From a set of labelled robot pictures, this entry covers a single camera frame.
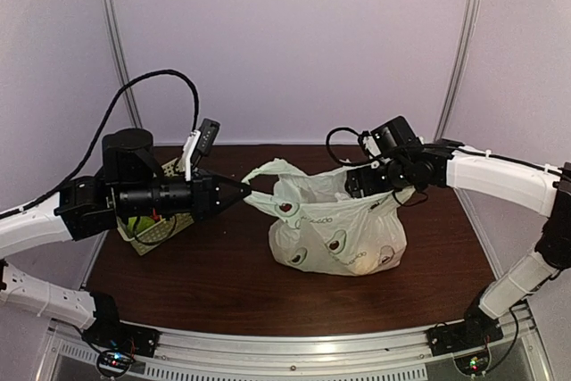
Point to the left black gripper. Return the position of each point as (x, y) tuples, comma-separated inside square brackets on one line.
[(204, 201)]

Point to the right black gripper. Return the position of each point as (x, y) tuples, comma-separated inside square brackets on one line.
[(353, 180)]

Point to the pale green plastic bag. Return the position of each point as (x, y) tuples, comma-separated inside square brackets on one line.
[(320, 228)]

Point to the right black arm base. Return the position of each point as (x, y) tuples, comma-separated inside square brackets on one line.
[(476, 329)]

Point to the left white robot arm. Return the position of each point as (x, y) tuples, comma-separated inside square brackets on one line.
[(79, 209)]

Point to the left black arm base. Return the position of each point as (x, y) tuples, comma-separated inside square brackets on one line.
[(107, 330)]

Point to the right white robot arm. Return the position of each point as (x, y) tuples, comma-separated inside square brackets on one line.
[(542, 189)]

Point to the green pear in basket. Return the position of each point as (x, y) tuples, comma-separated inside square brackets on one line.
[(138, 225)]

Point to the beige perforated plastic basket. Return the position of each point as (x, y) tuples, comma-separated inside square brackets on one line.
[(158, 234)]

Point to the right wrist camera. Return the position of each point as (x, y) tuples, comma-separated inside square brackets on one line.
[(369, 147)]

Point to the aluminium front rail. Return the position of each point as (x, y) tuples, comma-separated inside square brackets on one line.
[(392, 355)]

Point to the right aluminium corner post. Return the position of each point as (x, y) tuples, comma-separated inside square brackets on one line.
[(467, 30)]

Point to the aluminium corner post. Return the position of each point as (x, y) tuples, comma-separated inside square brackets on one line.
[(119, 61), (467, 30)]

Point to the left aluminium corner post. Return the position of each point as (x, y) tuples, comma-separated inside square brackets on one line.
[(119, 61)]

